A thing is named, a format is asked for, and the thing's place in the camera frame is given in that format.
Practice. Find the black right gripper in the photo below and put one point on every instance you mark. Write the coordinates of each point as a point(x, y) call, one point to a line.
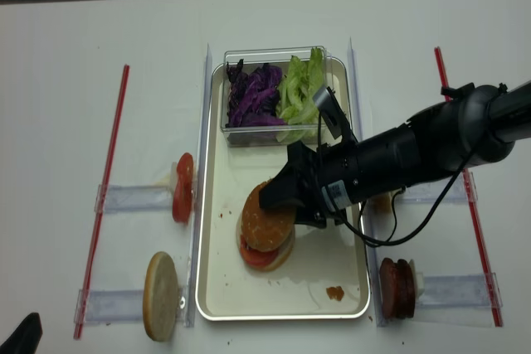
point(321, 183)

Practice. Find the sesame top bun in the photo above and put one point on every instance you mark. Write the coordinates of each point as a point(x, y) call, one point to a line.
point(265, 230)

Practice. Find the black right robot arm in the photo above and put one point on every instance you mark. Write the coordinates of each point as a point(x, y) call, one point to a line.
point(479, 125)

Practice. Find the tomato slice on bun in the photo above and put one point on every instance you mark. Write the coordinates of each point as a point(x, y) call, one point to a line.
point(257, 258)

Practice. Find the green lettuce pile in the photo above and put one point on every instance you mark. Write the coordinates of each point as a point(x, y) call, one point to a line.
point(297, 88)

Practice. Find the upright tomato slices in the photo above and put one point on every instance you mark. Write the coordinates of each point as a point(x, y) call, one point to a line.
point(181, 181)

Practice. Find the upright meat patties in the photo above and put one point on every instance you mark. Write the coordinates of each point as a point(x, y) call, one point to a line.
point(397, 289)

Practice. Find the white pusher block patties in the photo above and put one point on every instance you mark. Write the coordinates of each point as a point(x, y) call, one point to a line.
point(418, 279)

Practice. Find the bottom bun on tray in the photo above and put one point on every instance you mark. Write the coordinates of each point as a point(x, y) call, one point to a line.
point(285, 249)

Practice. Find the metal serving tray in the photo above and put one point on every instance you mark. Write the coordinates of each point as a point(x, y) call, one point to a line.
point(228, 290)

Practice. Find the clear plastic salad container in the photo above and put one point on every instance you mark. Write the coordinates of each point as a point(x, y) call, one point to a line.
point(254, 58)

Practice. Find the purple cabbage pile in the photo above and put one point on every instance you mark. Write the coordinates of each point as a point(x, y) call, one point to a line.
point(252, 101)

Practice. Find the food scrap on tray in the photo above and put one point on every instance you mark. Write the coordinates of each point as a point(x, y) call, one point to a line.
point(335, 293)

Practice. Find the right upper clear holder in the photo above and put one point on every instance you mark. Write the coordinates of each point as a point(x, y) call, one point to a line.
point(461, 191)

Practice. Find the clear holder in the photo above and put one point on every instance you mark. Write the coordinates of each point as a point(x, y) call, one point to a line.
point(117, 199)
point(461, 191)
point(109, 306)
point(460, 291)

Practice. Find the left upper clear holder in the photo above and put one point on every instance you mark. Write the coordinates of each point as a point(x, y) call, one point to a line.
point(117, 199)

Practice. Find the upright bun half left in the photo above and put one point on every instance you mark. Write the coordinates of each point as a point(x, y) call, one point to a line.
point(160, 297)

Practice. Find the left red strip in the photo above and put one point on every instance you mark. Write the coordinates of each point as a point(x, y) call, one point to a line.
point(85, 289)

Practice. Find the red strip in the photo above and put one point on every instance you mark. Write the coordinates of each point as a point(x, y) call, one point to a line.
point(85, 289)
point(477, 317)

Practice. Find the left lower clear holder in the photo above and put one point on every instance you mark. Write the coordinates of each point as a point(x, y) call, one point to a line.
point(109, 306)

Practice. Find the right red strip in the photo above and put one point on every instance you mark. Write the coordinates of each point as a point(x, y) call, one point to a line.
point(477, 317)

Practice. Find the right lower clear holder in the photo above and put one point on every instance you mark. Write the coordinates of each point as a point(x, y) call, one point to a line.
point(460, 291)

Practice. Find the black object bottom left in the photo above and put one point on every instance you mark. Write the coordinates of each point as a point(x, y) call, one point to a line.
point(26, 337)

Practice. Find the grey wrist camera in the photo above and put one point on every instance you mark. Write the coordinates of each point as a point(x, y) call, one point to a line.
point(334, 117)

